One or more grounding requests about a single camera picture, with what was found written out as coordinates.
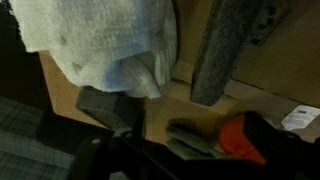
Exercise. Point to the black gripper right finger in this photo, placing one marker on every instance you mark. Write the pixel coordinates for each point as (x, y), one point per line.
(286, 156)

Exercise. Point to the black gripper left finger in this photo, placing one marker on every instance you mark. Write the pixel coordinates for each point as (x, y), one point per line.
(110, 156)

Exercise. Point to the red plush vegetable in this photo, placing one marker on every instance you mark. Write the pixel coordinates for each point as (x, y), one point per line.
(233, 140)

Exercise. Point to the white towel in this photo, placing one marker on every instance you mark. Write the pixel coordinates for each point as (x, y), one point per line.
(93, 40)

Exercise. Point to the dark grey block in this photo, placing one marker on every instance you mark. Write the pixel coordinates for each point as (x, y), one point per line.
(223, 50)

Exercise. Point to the large cardboard box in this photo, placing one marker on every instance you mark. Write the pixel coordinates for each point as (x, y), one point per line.
(286, 60)

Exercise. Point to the small white scrap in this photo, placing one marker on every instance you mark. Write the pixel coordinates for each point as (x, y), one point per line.
(300, 116)

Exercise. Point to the green plaid couch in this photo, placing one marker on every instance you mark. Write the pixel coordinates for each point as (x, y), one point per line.
(20, 133)

